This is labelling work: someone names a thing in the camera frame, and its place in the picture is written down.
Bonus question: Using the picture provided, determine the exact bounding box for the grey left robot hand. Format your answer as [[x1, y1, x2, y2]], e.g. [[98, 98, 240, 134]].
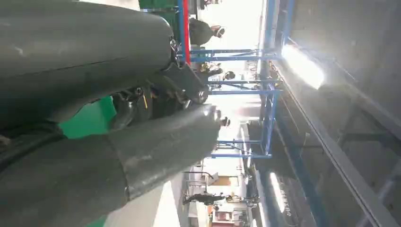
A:
[[0, 0, 222, 227]]

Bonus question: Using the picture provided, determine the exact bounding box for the green table mat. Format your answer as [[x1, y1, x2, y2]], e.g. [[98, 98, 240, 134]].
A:
[[59, 95, 117, 140]]

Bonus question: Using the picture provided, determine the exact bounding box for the person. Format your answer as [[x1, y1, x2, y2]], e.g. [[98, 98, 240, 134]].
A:
[[189, 17, 227, 47], [200, 62, 236, 81]]

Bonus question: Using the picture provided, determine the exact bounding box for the blue metal rack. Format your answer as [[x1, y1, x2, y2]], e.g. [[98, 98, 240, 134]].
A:
[[177, 0, 283, 159]]

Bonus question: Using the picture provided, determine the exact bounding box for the black machine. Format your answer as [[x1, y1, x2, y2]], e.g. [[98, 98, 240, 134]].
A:
[[183, 192, 226, 207]]

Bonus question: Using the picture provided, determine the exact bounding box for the ceiling lamp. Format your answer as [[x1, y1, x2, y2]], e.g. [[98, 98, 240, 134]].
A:
[[269, 171, 286, 214], [281, 44, 325, 90]]

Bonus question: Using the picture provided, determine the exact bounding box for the red post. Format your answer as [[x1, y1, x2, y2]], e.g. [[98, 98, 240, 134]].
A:
[[183, 0, 192, 65]]

